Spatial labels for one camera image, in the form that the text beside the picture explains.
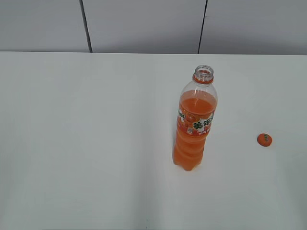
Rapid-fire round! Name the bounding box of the orange soda plastic bottle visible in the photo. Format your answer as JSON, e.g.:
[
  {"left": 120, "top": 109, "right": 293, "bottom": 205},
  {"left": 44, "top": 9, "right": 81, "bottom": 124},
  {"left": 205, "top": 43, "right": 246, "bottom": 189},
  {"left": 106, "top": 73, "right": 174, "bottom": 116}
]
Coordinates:
[{"left": 173, "top": 65, "right": 218, "bottom": 171}]

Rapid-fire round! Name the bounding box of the orange bottle cap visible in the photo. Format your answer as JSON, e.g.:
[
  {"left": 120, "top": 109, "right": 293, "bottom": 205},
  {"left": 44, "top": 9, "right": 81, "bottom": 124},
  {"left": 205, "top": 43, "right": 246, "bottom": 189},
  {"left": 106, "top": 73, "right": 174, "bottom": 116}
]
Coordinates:
[{"left": 257, "top": 133, "right": 272, "bottom": 147}]

